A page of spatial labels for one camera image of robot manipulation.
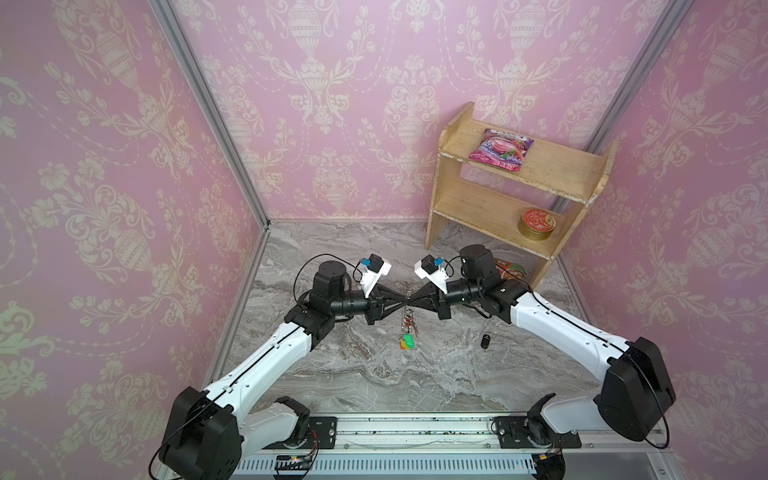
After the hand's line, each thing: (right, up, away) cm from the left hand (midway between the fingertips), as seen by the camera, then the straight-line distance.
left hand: (404, 304), depth 70 cm
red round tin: (+39, +20, +15) cm, 47 cm away
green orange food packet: (+39, +6, +35) cm, 52 cm away
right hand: (+2, +1, +3) cm, 4 cm away
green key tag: (+1, -10, +3) cm, 10 cm away
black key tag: (+25, -15, +19) cm, 35 cm away
